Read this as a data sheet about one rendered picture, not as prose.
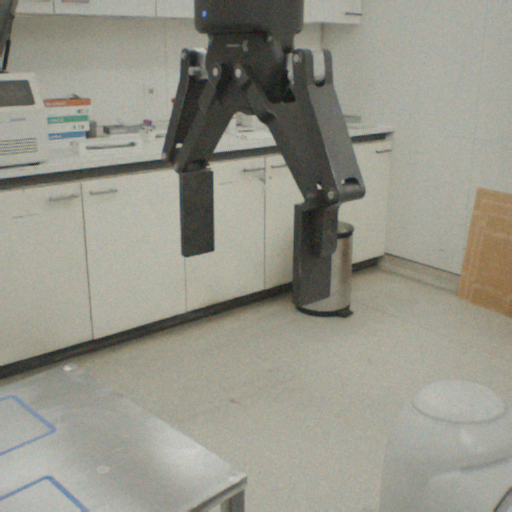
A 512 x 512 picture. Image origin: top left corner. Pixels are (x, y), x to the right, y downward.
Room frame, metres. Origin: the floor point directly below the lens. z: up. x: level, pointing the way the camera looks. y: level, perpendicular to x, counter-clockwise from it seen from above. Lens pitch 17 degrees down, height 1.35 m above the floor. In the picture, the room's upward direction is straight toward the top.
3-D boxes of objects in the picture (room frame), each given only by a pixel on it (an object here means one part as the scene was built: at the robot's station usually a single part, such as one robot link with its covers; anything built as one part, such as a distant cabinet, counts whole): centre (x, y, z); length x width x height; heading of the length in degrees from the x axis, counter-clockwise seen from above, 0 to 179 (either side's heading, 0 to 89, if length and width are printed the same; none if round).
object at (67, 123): (3.15, 0.91, 1.01); 0.23 x 0.12 x 0.08; 128
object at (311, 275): (0.42, -0.04, 1.22); 0.03 x 0.01 x 0.07; 129
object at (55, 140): (3.14, 0.93, 0.94); 0.23 x 0.13 x 0.07; 134
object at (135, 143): (2.95, 0.65, 0.93); 0.30 x 0.10 x 0.06; 121
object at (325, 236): (0.40, -0.05, 1.25); 0.03 x 0.01 x 0.05; 39
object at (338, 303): (3.29, -0.40, 0.23); 0.38 x 0.31 x 0.46; 39
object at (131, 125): (3.32, 0.61, 0.97); 0.24 x 0.12 x 0.13; 118
